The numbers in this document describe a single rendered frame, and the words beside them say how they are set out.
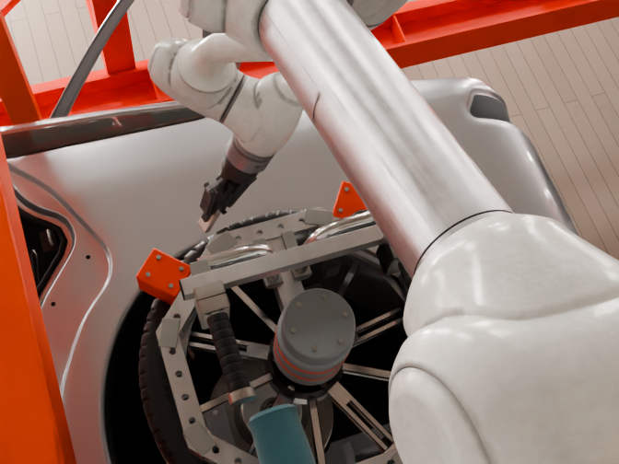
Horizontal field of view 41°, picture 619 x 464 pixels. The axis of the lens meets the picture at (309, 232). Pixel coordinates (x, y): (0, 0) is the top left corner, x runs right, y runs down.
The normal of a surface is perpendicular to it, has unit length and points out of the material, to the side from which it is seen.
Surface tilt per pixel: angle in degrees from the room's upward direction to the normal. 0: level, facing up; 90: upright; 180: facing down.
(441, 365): 63
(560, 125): 90
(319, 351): 90
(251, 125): 136
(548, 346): 72
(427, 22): 90
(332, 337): 90
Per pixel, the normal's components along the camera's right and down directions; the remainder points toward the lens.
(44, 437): 0.10, -0.40
